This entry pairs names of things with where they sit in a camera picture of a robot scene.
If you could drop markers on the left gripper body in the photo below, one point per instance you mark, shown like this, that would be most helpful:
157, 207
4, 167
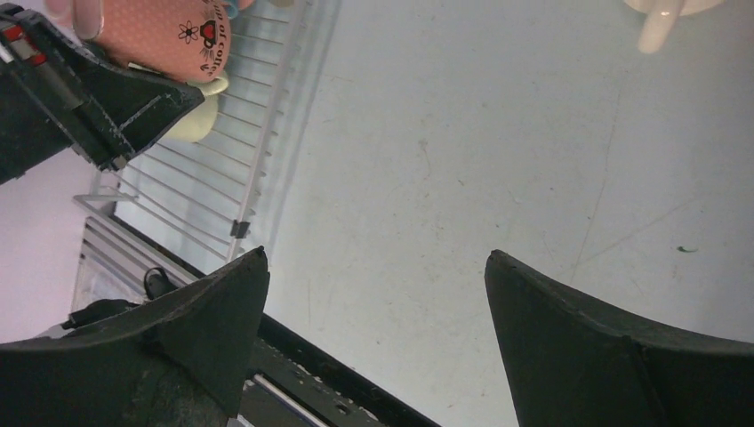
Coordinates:
42, 94

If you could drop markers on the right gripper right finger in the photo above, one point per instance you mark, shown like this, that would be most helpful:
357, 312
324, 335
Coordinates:
574, 360

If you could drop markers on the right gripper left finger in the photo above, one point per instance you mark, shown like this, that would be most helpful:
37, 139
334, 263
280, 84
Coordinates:
180, 360

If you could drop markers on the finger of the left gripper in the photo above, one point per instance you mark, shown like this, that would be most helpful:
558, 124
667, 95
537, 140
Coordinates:
111, 114

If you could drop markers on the salmon printed mug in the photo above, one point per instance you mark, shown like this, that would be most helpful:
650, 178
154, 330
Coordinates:
186, 40

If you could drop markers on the cream mug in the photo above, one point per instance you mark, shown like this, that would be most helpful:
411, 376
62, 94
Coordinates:
661, 17

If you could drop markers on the light green mug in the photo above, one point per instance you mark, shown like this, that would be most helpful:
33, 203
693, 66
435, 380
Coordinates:
200, 121

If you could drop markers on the blue mug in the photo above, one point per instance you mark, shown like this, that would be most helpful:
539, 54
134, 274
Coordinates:
231, 7

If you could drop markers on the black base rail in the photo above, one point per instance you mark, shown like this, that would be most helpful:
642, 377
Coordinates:
291, 382

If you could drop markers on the aluminium frame rail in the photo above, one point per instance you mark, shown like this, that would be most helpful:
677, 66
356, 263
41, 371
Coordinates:
114, 258

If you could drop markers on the wire dish rack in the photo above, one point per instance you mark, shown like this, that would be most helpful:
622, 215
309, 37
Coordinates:
209, 200

